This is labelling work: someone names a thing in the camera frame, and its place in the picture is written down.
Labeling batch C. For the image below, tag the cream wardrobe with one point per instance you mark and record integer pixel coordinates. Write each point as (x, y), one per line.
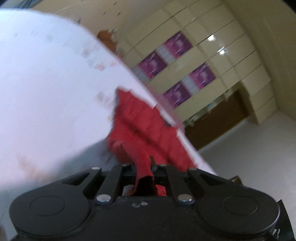
(218, 39)

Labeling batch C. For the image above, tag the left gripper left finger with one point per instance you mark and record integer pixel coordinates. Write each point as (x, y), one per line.
(118, 182)

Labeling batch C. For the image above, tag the red quilted down jacket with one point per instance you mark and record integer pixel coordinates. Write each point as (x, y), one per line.
(141, 136)

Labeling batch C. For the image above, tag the upper right purple poster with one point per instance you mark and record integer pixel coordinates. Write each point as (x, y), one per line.
(173, 48)

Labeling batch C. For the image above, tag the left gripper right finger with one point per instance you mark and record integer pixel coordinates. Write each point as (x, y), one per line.
(168, 176)

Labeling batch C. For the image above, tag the brown wooden door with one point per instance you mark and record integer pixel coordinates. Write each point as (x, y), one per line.
(218, 121)

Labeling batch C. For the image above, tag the purple poster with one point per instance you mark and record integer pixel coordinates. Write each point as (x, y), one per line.
(177, 94)
(173, 48)
(198, 79)
(151, 66)

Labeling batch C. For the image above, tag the lower right purple poster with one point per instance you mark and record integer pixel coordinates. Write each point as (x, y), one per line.
(198, 79)

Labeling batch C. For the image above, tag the pink striped blanket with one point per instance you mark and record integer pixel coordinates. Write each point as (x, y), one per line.
(165, 105)

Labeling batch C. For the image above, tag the lower left purple poster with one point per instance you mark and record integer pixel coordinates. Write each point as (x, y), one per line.
(177, 94)

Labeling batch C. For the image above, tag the upper left purple poster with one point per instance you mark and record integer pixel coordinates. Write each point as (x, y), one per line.
(151, 66)

